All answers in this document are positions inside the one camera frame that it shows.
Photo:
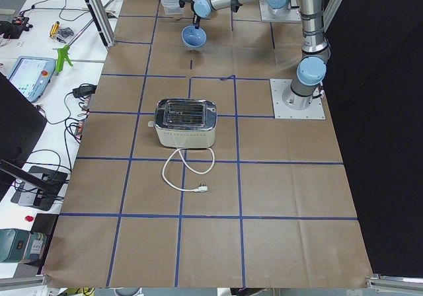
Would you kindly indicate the blue bowl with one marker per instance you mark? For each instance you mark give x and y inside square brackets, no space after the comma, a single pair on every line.
[193,36]

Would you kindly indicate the black monitor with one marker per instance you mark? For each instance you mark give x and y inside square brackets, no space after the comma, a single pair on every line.
[21,125]

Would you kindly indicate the aluminium frame post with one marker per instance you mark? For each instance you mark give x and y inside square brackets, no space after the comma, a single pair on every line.
[101,21]

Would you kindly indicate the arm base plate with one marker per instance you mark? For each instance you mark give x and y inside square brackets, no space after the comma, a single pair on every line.
[288,106]
[284,16]

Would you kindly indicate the teach pendant tablet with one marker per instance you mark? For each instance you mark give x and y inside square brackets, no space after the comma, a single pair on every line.
[30,75]

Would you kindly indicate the cream toaster with chrome top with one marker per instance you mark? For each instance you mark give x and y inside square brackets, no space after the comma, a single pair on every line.
[185,123]

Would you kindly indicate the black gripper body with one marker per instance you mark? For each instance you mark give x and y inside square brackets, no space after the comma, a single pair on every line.
[197,20]

